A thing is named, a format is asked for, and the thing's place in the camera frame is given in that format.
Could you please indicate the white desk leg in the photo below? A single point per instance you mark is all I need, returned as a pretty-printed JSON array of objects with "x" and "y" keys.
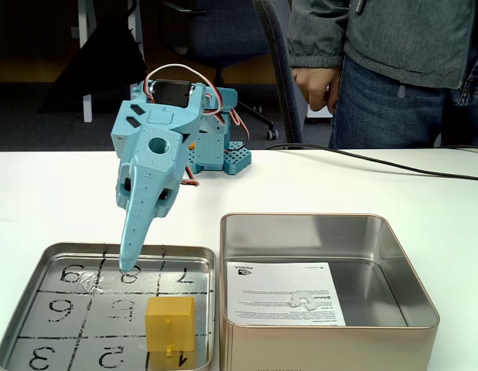
[{"x": 87, "y": 108}]

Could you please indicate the metal tin lid with numbers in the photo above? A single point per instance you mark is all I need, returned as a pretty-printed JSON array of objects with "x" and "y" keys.
[{"x": 61, "y": 340}]

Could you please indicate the black triangular panel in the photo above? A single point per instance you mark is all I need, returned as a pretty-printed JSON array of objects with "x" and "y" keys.
[{"x": 100, "y": 73}]

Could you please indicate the square metal tin box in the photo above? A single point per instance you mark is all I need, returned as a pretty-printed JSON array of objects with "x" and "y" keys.
[{"x": 324, "y": 344}]

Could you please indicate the person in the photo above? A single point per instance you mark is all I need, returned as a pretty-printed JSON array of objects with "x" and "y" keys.
[{"x": 397, "y": 58}]

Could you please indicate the dark blue office chair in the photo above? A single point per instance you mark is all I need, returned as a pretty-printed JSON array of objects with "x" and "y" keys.
[{"x": 212, "y": 31}]

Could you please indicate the grey fabric office chair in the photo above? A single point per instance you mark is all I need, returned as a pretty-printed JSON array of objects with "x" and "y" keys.
[{"x": 279, "y": 69}]

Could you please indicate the white printed paper sheet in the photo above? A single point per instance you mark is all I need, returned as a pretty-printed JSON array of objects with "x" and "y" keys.
[{"x": 270, "y": 293}]

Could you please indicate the person's hand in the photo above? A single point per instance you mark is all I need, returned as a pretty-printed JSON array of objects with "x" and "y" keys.
[{"x": 314, "y": 87}]

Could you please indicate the small clear plastic piece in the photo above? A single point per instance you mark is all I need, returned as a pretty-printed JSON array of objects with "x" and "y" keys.
[{"x": 87, "y": 283}]

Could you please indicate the yellow block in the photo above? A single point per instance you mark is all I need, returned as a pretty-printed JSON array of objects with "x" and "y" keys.
[{"x": 169, "y": 320}]

